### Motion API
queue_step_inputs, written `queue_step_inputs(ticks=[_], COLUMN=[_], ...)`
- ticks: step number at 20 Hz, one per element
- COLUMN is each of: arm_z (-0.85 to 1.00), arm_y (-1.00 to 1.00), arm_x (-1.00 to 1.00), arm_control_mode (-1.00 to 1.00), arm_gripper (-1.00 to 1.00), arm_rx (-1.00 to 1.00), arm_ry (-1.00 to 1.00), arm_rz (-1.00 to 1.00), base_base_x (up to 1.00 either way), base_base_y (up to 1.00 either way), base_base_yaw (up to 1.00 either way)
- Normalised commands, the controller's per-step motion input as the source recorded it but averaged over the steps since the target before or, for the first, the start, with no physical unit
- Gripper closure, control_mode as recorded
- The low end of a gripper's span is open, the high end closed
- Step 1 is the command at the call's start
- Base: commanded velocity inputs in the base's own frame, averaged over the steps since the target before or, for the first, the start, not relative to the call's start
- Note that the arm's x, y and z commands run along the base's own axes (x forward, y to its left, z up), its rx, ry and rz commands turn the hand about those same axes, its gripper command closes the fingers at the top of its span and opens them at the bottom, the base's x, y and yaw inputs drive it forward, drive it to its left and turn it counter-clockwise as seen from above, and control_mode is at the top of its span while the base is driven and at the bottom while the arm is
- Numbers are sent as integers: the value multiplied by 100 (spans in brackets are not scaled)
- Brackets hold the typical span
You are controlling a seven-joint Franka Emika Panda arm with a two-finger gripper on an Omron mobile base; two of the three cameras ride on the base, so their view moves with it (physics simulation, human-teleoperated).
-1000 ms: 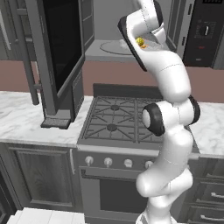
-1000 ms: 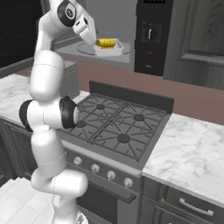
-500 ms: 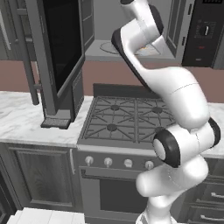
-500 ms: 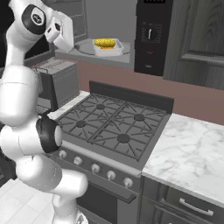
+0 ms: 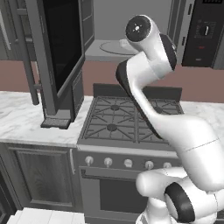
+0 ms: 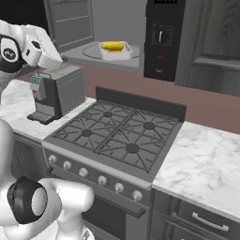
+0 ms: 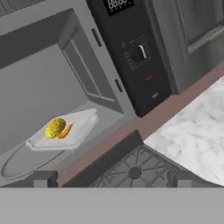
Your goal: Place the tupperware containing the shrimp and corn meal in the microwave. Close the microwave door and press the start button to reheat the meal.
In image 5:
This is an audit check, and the grey oven door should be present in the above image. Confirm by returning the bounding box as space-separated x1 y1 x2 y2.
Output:
78 166 152 224

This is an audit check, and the grey microwave oven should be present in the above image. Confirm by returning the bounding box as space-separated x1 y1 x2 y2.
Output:
80 0 224 70

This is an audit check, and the dark grey microwave door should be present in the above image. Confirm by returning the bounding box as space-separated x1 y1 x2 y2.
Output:
24 0 86 130

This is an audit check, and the grey cupboard door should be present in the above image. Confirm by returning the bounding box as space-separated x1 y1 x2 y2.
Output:
6 144 74 208

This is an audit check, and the grey wall cupboard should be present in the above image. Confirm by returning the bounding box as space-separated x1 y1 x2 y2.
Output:
0 0 30 61

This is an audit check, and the grey gas hob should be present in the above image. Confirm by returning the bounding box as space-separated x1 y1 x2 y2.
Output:
76 82 186 152

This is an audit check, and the grey oven door handle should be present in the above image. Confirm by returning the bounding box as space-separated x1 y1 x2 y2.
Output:
80 168 148 180

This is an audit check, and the white panelled block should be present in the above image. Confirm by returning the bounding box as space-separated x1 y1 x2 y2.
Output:
6 206 86 224

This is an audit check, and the glass microwave turntable plate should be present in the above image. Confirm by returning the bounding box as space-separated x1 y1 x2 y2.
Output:
99 39 140 56

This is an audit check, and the silver cupboard door handle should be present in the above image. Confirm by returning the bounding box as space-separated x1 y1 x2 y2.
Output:
69 148 76 176

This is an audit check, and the grey microwave door handle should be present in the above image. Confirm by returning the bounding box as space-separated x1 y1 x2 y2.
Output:
8 0 44 106

